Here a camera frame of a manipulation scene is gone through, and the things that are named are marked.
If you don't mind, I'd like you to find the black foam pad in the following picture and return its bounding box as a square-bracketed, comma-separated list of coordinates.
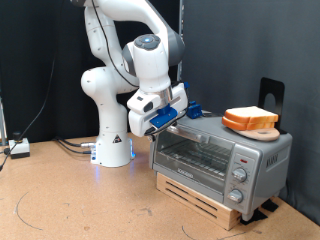
[261, 199, 280, 213]
[239, 208, 269, 226]

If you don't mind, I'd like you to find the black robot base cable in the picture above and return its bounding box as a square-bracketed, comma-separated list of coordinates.
[55, 139, 94, 155]

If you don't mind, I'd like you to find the round wooden board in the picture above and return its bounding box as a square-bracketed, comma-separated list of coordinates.
[229, 126, 281, 142]

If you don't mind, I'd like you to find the short metal pole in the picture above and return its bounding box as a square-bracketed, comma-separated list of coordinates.
[0, 96, 8, 147]

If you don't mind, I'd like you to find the grey emergency stop box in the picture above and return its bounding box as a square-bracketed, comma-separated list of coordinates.
[8, 131, 31, 160]

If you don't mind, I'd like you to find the long black cable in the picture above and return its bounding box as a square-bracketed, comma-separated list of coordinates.
[0, 0, 66, 173]

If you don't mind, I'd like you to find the black cable with silver plug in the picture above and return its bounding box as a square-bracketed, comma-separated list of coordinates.
[54, 136, 98, 149]

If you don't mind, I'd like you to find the black metal bookend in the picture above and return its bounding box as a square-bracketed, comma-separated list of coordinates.
[258, 77, 288, 135]

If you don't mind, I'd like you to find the metal wire oven rack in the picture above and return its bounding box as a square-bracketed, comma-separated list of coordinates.
[158, 139, 231, 178]

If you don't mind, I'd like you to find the grey backdrop curtain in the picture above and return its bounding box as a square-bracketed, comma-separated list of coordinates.
[181, 0, 320, 225]

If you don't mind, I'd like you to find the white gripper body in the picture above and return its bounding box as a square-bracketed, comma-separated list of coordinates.
[126, 82, 189, 138]

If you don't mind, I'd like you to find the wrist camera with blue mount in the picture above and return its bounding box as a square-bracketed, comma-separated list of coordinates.
[149, 104, 179, 130]

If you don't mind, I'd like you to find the black camera cable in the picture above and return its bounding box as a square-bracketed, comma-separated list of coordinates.
[90, 0, 183, 138]

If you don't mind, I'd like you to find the black backdrop curtain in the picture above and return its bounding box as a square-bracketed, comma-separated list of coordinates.
[0, 0, 181, 145]

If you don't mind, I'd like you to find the silver toaster oven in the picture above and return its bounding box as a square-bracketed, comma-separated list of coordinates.
[148, 111, 294, 222]

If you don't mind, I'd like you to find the silver oven knob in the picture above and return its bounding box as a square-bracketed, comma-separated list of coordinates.
[232, 166, 248, 183]
[227, 188, 244, 204]

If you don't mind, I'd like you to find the tall aluminium pole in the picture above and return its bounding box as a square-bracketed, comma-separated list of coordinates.
[175, 0, 186, 84]

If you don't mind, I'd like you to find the slatted wooden crate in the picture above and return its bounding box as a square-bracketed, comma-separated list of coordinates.
[155, 172, 243, 232]

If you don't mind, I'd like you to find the metal spatula with blue block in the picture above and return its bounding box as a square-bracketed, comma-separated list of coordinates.
[184, 100, 224, 120]

